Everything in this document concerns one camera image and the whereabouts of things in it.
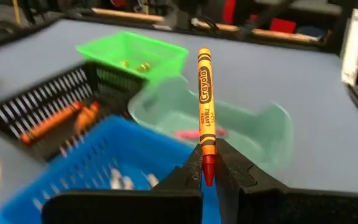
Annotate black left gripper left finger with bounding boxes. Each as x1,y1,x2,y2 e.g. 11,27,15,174
41,143,204,224

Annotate yellow crayon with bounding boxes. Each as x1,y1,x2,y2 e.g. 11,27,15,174
136,61,152,72

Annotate silver aluminium bracket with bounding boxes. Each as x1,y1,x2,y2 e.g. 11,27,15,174
340,8,358,87

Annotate blue slotted plastic basket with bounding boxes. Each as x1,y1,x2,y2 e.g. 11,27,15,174
0,114,223,224

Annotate orange crayon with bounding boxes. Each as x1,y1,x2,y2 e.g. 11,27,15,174
196,47,218,188
74,101,101,133
19,101,84,146

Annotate teal plastic bin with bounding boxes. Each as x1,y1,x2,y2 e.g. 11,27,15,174
127,74,295,175

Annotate red box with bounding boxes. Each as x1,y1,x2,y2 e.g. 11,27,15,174
270,17,297,34

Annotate white crayon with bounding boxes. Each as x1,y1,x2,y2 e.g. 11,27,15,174
141,172,160,189

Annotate black slotted plastic basket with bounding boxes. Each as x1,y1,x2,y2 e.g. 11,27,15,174
0,60,150,163

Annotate green slotted plastic basket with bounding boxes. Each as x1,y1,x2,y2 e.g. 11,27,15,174
75,30,190,84

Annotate pink crayon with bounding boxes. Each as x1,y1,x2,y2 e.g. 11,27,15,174
174,127,229,141

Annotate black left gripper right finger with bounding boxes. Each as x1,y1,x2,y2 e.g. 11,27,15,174
216,139,358,224

